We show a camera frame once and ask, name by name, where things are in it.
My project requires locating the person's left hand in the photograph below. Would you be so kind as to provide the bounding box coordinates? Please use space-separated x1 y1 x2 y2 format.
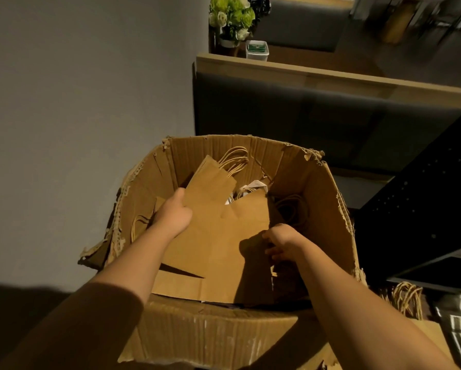
152 187 193 240

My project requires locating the person's right hand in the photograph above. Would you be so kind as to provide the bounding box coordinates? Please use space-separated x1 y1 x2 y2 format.
262 223 312 263

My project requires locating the brown paper bag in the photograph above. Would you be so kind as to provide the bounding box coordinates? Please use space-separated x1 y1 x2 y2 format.
160 146 250 279
151 188 276 306
379 281 426 321

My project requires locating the person's left forearm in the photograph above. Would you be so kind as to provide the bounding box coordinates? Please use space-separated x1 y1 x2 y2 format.
0 223 177 370

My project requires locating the person's right forearm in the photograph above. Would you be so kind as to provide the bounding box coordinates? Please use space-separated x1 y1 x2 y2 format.
291 239 461 370

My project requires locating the white paper slip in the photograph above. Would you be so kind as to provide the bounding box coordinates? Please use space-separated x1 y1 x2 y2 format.
226 180 269 205

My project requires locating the large torn cardboard box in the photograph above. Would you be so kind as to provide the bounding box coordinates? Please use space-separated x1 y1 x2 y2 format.
78 135 368 370

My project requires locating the black perforated metal shelf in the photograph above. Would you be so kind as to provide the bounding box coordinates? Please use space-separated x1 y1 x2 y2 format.
353 102 461 294

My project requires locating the white container with green lid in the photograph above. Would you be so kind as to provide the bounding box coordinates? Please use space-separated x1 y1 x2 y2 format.
245 40 270 61

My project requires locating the green and white flower bouquet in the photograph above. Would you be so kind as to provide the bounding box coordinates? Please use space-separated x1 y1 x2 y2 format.
208 0 271 42

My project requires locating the clear plastic bag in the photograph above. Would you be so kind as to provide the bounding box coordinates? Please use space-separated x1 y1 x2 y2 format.
434 290 461 370

